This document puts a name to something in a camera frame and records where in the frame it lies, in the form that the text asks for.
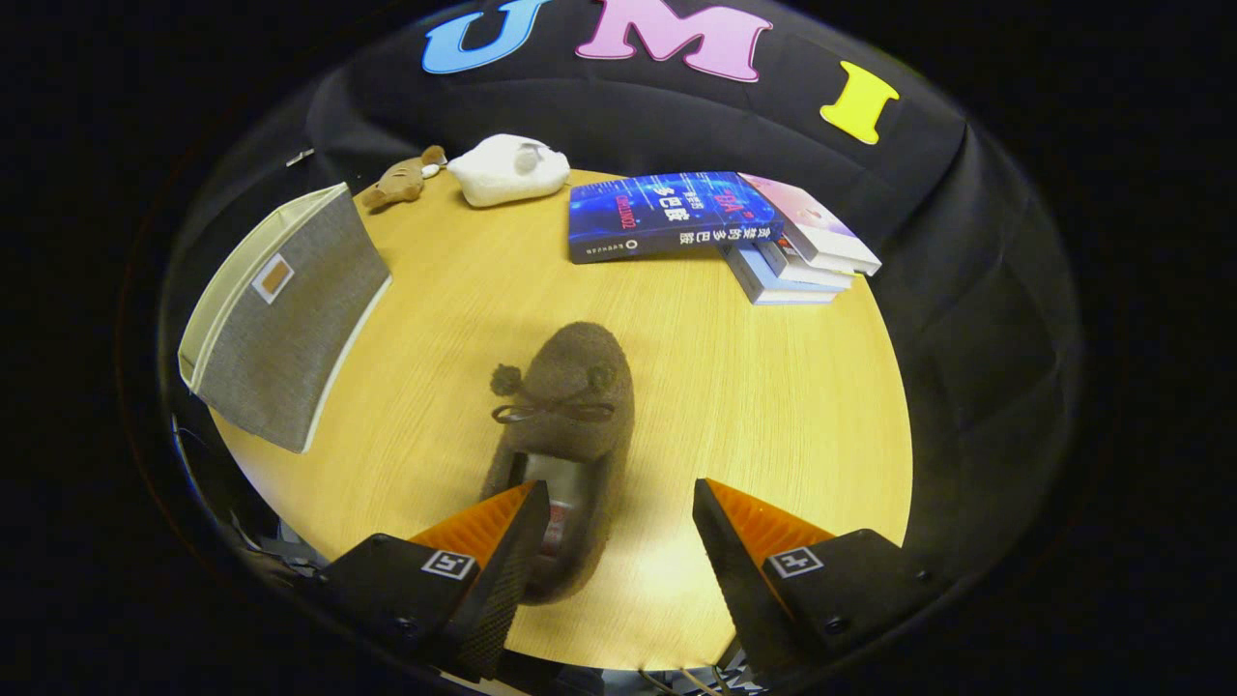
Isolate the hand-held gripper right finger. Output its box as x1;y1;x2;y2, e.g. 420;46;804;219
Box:
692;478;943;687

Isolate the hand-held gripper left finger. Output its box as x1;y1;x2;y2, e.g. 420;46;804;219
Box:
314;480;552;682

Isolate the brown fluffy shoe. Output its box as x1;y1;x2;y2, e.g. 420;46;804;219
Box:
480;321;636;607

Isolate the grey fabric storage box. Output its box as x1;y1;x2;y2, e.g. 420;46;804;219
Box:
179;182;392;455

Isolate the light blue book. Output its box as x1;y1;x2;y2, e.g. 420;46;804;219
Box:
723;242;840;306

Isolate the pink white book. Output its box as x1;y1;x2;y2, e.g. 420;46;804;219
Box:
739;174;882;277

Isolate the white plush toy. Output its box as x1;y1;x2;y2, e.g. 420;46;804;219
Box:
446;133;571;208

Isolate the brown plush toy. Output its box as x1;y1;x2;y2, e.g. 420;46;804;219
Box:
360;145;447;212

